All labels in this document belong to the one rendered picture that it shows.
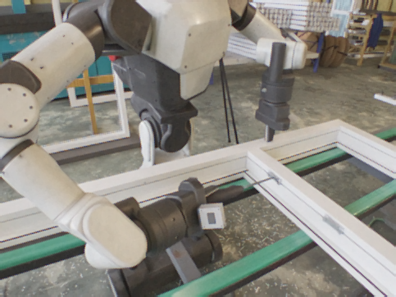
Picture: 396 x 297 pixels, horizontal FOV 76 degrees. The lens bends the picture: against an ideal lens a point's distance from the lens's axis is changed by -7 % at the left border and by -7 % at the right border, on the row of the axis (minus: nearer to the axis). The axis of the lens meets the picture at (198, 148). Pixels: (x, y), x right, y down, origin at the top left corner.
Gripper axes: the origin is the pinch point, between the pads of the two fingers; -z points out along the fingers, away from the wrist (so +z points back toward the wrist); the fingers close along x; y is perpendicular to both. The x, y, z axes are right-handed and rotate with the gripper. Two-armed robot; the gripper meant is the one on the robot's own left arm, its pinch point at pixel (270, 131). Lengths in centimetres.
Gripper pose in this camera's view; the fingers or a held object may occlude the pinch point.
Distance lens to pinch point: 83.8
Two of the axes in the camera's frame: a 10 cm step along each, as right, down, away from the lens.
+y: 8.9, -2.1, 4.1
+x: 4.6, 4.5, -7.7
